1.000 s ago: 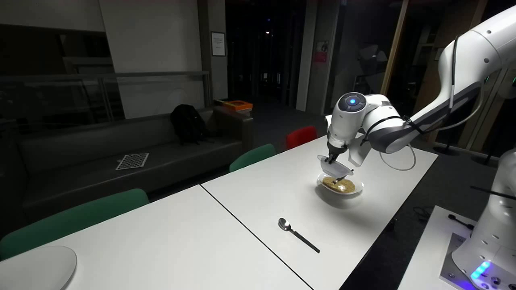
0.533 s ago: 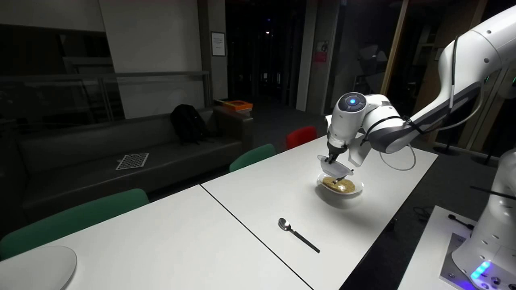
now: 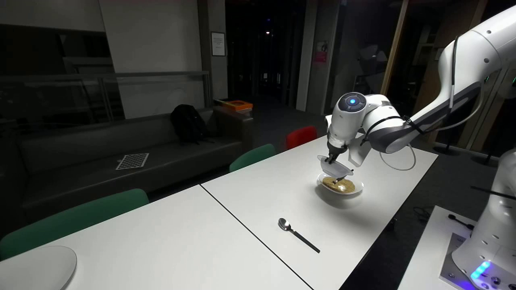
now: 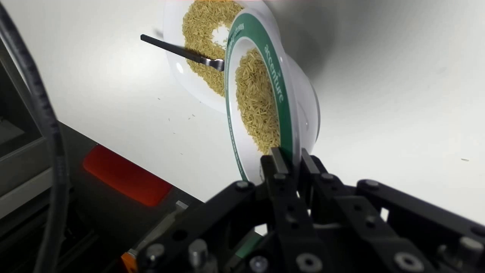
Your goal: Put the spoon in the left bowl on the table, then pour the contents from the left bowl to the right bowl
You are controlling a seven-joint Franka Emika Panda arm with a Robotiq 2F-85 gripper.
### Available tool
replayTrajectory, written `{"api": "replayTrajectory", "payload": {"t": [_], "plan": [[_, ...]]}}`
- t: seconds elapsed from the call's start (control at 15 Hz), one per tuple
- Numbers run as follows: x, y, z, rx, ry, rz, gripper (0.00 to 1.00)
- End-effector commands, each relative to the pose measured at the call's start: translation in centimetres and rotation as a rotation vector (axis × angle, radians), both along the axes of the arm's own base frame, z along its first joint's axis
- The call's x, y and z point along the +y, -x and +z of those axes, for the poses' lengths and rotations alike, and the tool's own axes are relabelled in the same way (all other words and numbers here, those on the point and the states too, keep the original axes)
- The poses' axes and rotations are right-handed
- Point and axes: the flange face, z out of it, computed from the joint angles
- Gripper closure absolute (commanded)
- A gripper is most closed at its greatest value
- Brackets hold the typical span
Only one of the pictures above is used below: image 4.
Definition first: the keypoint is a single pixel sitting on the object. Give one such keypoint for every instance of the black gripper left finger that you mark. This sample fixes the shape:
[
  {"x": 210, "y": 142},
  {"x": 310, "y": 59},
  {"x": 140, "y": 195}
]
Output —
[{"x": 274, "y": 188}]

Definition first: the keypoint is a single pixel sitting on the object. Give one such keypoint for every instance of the green rimmed white bowl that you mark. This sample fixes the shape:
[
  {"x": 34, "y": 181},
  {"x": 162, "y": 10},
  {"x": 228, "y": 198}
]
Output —
[{"x": 303, "y": 112}]

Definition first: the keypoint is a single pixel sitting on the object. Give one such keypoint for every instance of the dry rice pile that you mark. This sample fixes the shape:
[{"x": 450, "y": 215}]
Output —
[
  {"x": 257, "y": 101},
  {"x": 201, "y": 31}
]

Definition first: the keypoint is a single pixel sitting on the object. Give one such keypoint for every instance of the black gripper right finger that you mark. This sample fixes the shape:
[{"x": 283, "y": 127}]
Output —
[{"x": 322, "y": 195}]

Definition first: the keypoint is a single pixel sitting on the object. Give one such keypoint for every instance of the red chair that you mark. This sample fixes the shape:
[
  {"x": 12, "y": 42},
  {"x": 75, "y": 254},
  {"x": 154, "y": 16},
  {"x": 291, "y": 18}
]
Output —
[{"x": 125, "y": 175}]

